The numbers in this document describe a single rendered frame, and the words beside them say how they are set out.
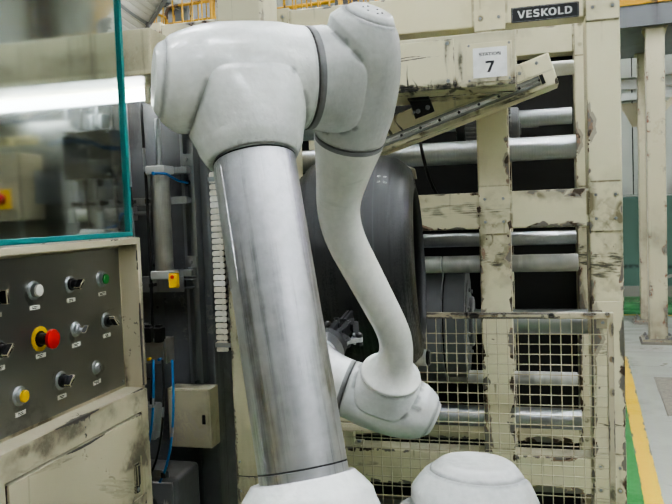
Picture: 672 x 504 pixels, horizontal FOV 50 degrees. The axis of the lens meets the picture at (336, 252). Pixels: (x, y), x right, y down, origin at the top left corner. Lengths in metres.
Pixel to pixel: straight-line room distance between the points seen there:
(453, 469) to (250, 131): 0.44
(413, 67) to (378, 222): 0.60
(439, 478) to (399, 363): 0.38
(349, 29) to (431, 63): 1.15
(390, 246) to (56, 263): 0.72
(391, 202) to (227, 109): 0.85
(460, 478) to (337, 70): 0.50
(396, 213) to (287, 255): 0.85
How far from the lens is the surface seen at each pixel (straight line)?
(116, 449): 1.76
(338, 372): 1.24
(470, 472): 0.84
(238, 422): 1.97
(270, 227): 0.81
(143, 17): 2.42
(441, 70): 2.05
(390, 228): 1.61
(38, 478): 1.54
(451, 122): 2.16
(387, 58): 0.93
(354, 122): 0.94
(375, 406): 1.22
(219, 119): 0.84
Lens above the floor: 1.31
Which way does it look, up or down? 3 degrees down
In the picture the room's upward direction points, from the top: 2 degrees counter-clockwise
